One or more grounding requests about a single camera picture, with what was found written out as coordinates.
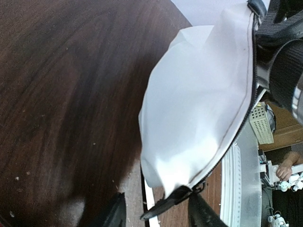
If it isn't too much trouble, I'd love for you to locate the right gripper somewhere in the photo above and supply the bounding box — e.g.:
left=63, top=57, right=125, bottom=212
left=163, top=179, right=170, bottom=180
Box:
left=254, top=0, right=303, bottom=118

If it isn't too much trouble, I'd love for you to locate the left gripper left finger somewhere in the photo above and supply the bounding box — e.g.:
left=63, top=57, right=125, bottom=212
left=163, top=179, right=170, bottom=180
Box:
left=89, top=192, right=126, bottom=227

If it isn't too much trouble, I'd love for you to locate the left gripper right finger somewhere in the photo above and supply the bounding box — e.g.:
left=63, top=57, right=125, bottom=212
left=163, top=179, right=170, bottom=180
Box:
left=188, top=193, right=227, bottom=227

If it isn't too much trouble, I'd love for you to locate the white zipper pouch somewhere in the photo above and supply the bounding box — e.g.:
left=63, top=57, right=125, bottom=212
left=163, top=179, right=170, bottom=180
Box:
left=139, top=0, right=269, bottom=221

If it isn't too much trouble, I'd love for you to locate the person hand in background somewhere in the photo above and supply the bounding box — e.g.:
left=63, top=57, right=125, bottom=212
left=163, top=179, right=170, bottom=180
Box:
left=276, top=151, right=303, bottom=181

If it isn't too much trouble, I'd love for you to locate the perforated metal box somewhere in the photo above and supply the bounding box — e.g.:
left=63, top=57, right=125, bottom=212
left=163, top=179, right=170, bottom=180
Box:
left=249, top=102, right=274, bottom=145

